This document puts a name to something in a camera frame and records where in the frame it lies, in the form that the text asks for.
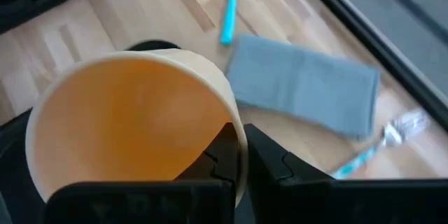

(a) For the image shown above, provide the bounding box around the orange plastic cup with handle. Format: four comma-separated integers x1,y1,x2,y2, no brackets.
24,48,249,208

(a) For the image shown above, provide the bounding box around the black plastic serving tray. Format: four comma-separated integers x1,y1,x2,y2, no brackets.
0,39,183,224

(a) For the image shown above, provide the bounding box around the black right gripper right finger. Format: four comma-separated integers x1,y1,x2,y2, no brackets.
244,122,334,224

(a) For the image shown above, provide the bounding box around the grey cloth napkin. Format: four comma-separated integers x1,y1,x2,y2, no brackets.
225,34,382,141

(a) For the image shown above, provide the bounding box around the spoon with solid teal handle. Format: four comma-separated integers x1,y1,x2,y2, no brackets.
219,0,248,46

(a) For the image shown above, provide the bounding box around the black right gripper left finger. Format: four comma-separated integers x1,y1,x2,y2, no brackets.
174,121,243,187

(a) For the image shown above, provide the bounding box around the fork with teal-white striped handle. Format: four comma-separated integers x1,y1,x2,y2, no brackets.
330,108,431,180

